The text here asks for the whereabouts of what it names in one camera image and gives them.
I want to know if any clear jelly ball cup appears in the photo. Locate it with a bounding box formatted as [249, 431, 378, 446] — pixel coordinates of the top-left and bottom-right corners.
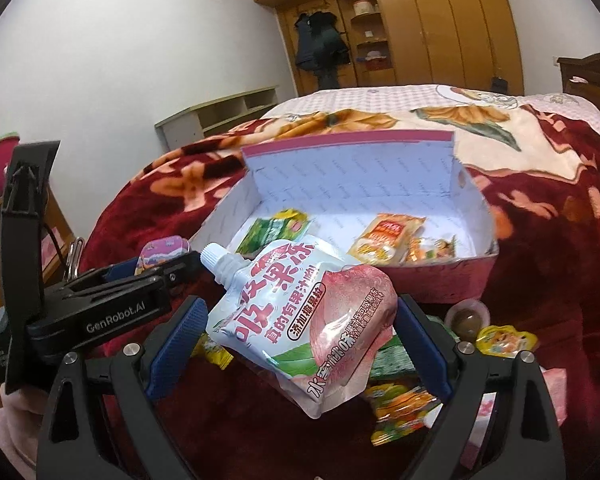
[444, 299, 491, 343]

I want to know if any yellow corn cracker packet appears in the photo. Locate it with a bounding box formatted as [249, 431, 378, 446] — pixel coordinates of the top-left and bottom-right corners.
[347, 212, 427, 266]

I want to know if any dark green snack packet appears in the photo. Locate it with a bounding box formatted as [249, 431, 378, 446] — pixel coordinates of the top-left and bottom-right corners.
[367, 310, 443, 386]

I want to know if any dark hanging jacket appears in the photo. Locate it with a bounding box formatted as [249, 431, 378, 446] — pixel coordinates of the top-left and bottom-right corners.
[310, 10, 351, 68]
[294, 11, 317, 73]

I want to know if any dark wooden headboard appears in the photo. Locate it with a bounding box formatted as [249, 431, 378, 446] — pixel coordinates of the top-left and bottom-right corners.
[556, 51, 600, 121]

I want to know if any purple lidded jelly cup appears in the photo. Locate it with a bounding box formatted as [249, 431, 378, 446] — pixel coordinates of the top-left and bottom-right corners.
[134, 237, 191, 276]

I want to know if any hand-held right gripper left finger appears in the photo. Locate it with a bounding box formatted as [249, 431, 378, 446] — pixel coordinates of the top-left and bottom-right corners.
[36, 294, 210, 480]

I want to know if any yellow lidded jelly cup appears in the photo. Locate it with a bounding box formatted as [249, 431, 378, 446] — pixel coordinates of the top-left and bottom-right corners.
[475, 324, 538, 357]

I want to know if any metal spring clip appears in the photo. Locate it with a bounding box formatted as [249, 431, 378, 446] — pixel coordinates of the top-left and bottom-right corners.
[62, 237, 86, 281]

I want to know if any green pea snack packet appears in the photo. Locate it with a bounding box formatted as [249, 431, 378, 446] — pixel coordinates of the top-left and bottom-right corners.
[235, 209, 313, 256]

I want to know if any beige low shelf unit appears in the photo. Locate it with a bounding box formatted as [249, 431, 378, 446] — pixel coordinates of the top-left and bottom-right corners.
[154, 86, 280, 153]

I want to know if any yellow candy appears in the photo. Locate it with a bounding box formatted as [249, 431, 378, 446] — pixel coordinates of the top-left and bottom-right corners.
[192, 332, 235, 371]

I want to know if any pink cardboard box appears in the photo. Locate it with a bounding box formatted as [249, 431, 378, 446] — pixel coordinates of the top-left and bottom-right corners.
[187, 129, 501, 306]

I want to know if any pink bin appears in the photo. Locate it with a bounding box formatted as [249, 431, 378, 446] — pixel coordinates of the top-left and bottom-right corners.
[0, 131, 21, 196]

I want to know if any colourful fruit candy packet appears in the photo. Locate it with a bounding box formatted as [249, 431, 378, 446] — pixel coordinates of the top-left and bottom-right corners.
[365, 380, 438, 448]

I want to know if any red floral blanket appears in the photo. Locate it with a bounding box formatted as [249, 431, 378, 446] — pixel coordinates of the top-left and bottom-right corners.
[77, 105, 600, 480]

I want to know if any peach jelly pouch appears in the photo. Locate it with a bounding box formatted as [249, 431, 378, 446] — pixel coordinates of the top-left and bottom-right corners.
[201, 240, 398, 420]

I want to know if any wooden wardrobe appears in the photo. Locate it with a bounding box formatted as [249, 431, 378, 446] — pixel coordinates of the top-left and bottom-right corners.
[247, 0, 526, 97]

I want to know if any large pink snack bag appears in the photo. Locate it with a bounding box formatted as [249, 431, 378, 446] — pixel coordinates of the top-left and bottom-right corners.
[462, 365, 568, 453]

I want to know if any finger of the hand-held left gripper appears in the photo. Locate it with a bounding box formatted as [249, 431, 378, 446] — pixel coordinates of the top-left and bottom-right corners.
[55, 252, 216, 311]
[77, 259, 143, 286]

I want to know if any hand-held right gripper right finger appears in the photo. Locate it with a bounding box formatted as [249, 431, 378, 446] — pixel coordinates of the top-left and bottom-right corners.
[392, 296, 566, 480]

